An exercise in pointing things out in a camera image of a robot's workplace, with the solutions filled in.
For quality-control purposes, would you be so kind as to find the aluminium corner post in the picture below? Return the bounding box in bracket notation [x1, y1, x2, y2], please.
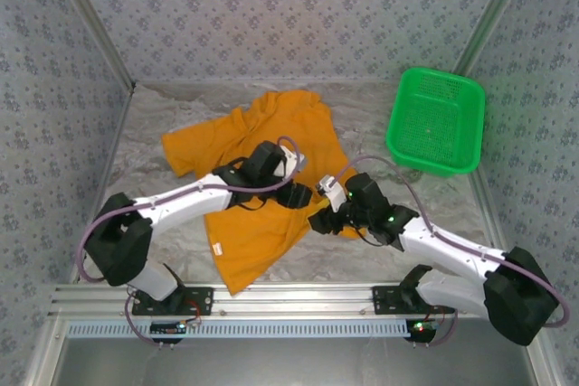
[453, 0, 539, 78]
[44, 0, 138, 94]

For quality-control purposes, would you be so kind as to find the orange t-shirt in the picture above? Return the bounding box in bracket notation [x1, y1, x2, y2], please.
[161, 89, 363, 297]

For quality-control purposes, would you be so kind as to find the green plastic basket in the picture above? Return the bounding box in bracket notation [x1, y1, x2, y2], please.
[384, 67, 487, 176]

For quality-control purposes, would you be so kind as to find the small circuit board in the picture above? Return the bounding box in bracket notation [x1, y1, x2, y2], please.
[405, 320, 438, 341]
[150, 321, 187, 337]

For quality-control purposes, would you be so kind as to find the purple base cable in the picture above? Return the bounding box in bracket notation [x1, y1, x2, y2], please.
[427, 306, 460, 347]
[121, 290, 165, 349]

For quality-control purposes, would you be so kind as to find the aluminium frame leg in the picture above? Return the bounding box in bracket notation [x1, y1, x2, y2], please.
[22, 317, 69, 386]
[527, 340, 562, 386]

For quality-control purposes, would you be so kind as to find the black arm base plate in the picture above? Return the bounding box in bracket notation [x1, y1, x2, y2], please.
[371, 285, 456, 315]
[131, 287, 214, 316]

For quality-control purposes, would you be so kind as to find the aluminium mounting rail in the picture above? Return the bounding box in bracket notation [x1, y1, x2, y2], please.
[48, 281, 542, 317]

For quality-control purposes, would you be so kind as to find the white slotted cable duct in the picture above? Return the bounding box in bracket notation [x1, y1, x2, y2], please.
[66, 318, 408, 340]

